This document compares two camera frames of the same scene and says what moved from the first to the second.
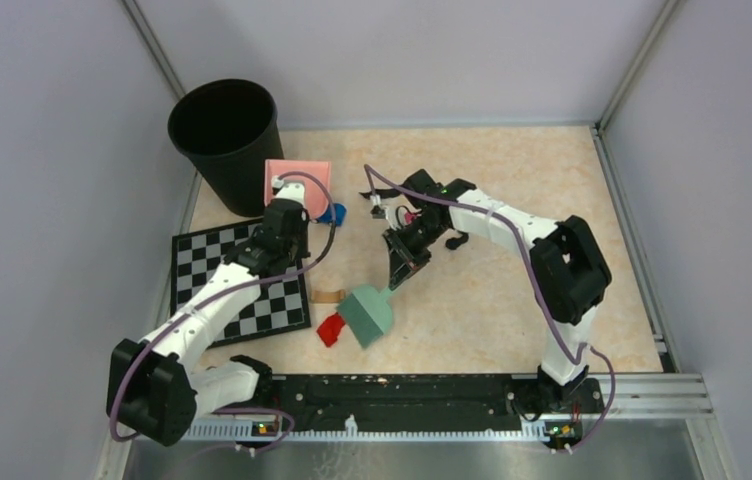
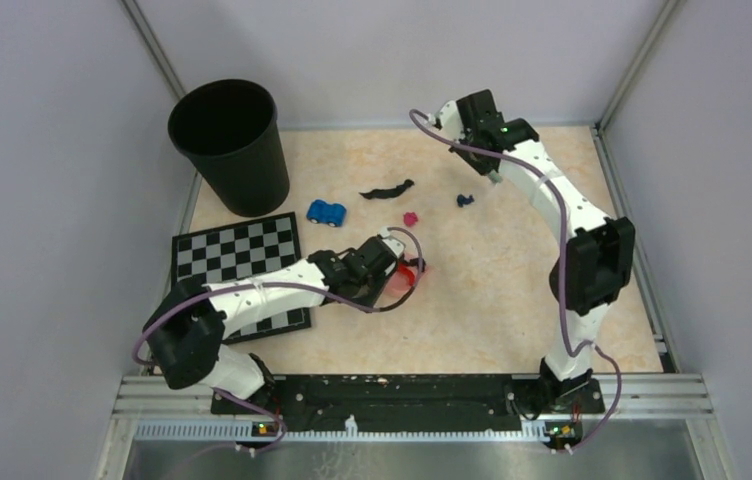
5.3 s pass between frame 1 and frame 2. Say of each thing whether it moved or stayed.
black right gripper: moved
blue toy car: stayed
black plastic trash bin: stayed
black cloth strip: stayed
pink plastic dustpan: moved
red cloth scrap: moved
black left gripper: moved
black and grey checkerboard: stayed
